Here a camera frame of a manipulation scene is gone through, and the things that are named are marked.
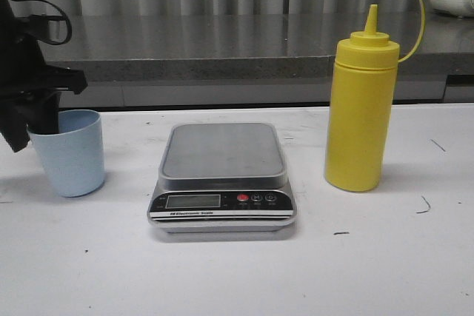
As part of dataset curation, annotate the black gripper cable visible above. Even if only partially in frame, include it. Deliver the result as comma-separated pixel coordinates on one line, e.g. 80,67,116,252
7,0,73,46

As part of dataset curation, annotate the light blue plastic cup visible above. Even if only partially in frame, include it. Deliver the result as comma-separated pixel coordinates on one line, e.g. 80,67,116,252
27,110,105,198

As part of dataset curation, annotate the silver electronic kitchen scale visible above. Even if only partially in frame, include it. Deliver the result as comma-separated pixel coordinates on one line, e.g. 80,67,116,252
147,123,297,233

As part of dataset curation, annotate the yellow squeeze bottle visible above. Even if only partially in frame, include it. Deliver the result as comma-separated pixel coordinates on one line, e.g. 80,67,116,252
324,0,426,192

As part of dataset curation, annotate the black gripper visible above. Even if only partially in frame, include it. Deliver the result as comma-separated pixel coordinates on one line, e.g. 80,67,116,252
1,0,87,152

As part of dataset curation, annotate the grey stone counter ledge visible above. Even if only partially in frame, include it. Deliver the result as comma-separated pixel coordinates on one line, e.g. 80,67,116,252
41,13,473,110

